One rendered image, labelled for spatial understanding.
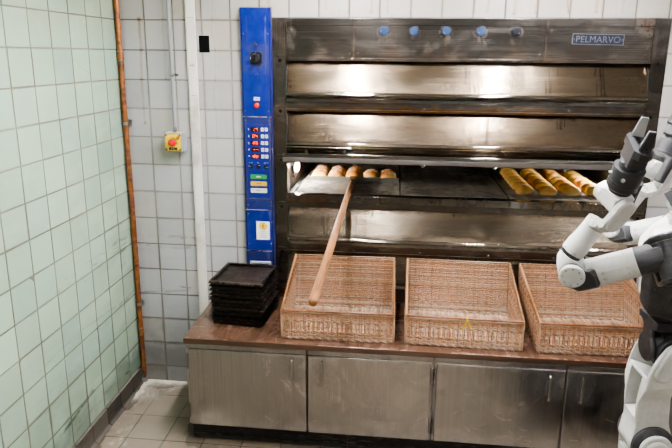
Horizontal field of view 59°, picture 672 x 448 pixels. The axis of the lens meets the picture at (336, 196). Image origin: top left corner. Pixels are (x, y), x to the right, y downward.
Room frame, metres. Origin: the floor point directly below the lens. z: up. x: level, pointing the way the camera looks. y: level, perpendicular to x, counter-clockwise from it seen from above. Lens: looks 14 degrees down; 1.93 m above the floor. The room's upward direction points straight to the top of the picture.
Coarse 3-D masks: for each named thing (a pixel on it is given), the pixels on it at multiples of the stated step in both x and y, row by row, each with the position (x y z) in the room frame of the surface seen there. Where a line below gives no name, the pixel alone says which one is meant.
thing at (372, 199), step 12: (300, 192) 3.17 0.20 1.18; (396, 204) 3.07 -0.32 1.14; (408, 204) 3.06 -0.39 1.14; (420, 204) 3.06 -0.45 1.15; (432, 204) 3.05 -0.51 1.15; (444, 204) 3.05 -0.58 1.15; (456, 204) 3.04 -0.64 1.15; (468, 204) 3.03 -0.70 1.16; (480, 204) 3.03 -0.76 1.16; (492, 204) 3.02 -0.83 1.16; (504, 204) 3.01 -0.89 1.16; (516, 204) 3.01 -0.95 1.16; (528, 204) 3.00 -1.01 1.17; (540, 204) 3.00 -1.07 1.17; (552, 204) 2.99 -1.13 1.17; (564, 204) 2.98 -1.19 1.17; (576, 204) 2.98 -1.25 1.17; (588, 204) 2.97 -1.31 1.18; (600, 204) 2.97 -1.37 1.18
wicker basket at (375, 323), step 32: (320, 256) 3.07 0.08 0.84; (352, 256) 3.06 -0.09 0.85; (384, 256) 3.05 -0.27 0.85; (288, 288) 2.81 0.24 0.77; (352, 288) 3.02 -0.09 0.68; (384, 288) 3.00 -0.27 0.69; (288, 320) 2.62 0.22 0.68; (320, 320) 2.61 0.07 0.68; (352, 320) 2.60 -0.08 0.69; (384, 320) 2.59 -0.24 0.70
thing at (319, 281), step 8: (352, 184) 3.27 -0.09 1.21; (344, 200) 2.89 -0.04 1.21; (344, 208) 2.75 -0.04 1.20; (336, 224) 2.47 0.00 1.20; (336, 232) 2.36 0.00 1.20; (336, 240) 2.29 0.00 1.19; (328, 248) 2.15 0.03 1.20; (328, 256) 2.06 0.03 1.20; (328, 264) 2.00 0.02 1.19; (320, 272) 1.90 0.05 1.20; (320, 280) 1.83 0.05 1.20; (312, 288) 1.78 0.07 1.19; (320, 288) 1.78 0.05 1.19; (312, 296) 1.70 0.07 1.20; (312, 304) 1.68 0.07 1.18
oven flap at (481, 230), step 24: (312, 216) 3.13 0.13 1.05; (336, 216) 3.12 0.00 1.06; (360, 216) 3.11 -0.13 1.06; (384, 216) 3.10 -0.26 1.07; (408, 216) 3.09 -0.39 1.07; (432, 216) 3.08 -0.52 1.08; (456, 216) 3.06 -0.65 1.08; (480, 216) 3.05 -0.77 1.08; (504, 216) 3.04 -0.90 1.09; (528, 216) 3.03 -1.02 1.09; (552, 216) 3.02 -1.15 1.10; (576, 216) 3.01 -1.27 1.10; (312, 240) 3.07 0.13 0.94; (360, 240) 3.05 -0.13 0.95; (384, 240) 3.03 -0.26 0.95; (408, 240) 3.04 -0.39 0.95; (432, 240) 3.03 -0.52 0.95; (456, 240) 3.02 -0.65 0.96; (480, 240) 3.01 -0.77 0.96; (504, 240) 3.00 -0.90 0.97; (528, 240) 2.99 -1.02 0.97; (552, 240) 2.98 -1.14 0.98; (600, 240) 2.96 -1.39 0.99
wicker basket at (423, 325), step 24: (408, 264) 2.98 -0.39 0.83; (432, 264) 3.01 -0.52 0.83; (480, 264) 2.99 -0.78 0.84; (504, 264) 2.97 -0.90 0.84; (408, 288) 2.99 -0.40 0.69; (432, 288) 2.98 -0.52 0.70; (456, 288) 2.97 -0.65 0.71; (480, 288) 2.95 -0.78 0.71; (504, 288) 2.94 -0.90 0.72; (408, 312) 2.92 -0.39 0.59; (432, 312) 2.92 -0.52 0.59; (456, 312) 2.92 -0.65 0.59; (480, 312) 2.92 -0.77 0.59; (504, 312) 2.91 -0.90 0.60; (408, 336) 2.57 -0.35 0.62; (432, 336) 2.57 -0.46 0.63; (456, 336) 2.65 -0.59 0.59; (480, 336) 2.65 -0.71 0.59; (504, 336) 2.65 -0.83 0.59
